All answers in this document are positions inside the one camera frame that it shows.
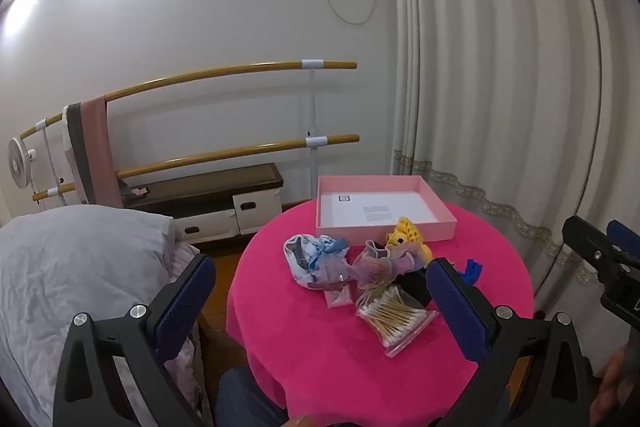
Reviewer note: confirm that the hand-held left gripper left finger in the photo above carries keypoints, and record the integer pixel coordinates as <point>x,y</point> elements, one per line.
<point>186,302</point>

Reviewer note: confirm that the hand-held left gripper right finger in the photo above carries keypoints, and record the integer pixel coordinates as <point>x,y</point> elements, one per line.
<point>454,309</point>

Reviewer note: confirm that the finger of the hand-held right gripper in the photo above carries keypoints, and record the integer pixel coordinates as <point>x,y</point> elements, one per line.
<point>626,237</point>
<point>595,249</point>

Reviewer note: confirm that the dark blue crochet piece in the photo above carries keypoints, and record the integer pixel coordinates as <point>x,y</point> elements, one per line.
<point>471,272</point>

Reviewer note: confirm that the black pouch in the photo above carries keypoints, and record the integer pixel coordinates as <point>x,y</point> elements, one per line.
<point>412,289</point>

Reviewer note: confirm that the bag of cotton swabs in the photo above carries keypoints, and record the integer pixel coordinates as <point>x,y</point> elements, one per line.
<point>392,314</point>

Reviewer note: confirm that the pink purple organza scrunchie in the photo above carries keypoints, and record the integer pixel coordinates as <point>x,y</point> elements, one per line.
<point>380,267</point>

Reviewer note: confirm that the yellow crochet toy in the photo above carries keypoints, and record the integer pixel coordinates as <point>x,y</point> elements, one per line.
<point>407,232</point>

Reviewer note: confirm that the pink cardboard box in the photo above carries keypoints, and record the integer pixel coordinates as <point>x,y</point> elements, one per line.
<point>385,207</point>

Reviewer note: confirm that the blue white floral cloth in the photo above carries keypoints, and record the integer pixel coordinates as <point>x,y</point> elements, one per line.
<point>302,257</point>

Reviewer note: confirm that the light blue knitted piece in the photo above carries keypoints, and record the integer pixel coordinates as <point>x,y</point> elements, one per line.
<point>334,247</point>

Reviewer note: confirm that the person's right hand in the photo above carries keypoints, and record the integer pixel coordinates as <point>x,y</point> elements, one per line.
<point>615,387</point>

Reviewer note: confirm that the white storage box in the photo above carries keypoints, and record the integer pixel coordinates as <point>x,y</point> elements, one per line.
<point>210,227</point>
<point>257,209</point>

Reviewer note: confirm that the grey quilt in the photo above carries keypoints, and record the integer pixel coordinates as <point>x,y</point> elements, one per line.
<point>75,282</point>

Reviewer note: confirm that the person's jeans leg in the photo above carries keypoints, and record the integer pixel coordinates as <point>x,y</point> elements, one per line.
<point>245,399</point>

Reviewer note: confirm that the small pink object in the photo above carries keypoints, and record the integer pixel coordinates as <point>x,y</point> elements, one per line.
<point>139,192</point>

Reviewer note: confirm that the dark wooden bench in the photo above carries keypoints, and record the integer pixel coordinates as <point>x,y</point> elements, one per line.
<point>210,184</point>

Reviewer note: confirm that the round pink table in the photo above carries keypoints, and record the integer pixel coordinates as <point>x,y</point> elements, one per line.
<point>310,357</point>

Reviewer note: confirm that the pink towel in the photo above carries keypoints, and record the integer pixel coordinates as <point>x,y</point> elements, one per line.
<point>97,147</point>

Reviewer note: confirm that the grey towel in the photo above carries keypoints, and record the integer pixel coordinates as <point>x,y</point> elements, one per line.
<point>76,137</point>

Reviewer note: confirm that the cream curtain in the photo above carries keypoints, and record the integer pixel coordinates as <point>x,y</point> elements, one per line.
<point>500,57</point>

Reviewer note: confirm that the white fan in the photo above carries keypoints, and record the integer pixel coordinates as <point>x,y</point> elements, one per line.
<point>19,162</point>

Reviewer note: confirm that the short wooden barre rail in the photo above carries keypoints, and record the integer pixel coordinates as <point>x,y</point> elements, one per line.
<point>225,154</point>

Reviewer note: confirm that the long wooden barre rail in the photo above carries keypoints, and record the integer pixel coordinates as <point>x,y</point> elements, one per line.
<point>200,74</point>

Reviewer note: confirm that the tall white barre post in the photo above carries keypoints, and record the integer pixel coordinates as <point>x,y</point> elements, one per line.
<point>313,107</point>

